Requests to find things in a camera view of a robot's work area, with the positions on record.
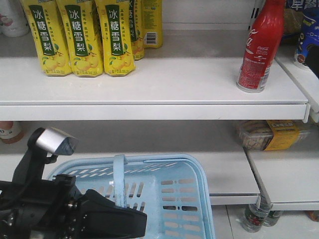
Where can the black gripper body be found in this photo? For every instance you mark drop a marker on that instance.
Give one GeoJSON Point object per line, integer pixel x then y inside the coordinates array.
{"type": "Point", "coordinates": [43, 209]}

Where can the red coca cola bottle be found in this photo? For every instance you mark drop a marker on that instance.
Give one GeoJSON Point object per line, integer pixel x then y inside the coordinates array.
{"type": "Point", "coordinates": [261, 47]}

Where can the clear water bottle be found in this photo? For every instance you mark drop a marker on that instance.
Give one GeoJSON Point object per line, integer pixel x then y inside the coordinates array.
{"type": "Point", "coordinates": [254, 217]}
{"type": "Point", "coordinates": [272, 218]}

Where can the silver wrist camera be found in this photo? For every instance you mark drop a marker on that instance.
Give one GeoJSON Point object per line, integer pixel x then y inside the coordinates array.
{"type": "Point", "coordinates": [53, 140]}

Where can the cookie box yellow label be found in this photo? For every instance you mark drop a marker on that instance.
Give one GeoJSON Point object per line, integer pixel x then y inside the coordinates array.
{"type": "Point", "coordinates": [272, 135]}

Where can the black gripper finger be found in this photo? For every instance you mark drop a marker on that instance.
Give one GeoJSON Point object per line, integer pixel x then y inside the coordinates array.
{"type": "Point", "coordinates": [94, 204]}
{"type": "Point", "coordinates": [111, 225]}

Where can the white peach drink bottle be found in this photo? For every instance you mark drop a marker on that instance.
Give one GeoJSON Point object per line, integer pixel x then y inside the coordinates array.
{"type": "Point", "coordinates": [13, 22]}

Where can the white metal shelf unit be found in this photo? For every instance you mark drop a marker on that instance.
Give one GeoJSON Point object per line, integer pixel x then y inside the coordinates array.
{"type": "Point", "coordinates": [182, 98]}

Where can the light blue plastic basket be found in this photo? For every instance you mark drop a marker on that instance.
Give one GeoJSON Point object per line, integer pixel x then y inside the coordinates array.
{"type": "Point", "coordinates": [170, 188]}

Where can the orange C100 drink bottle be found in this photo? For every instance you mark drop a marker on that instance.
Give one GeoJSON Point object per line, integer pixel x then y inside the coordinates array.
{"type": "Point", "coordinates": [10, 132]}

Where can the blue cookie cup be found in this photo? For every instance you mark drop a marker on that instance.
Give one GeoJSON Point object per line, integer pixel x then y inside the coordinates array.
{"type": "Point", "coordinates": [308, 37]}

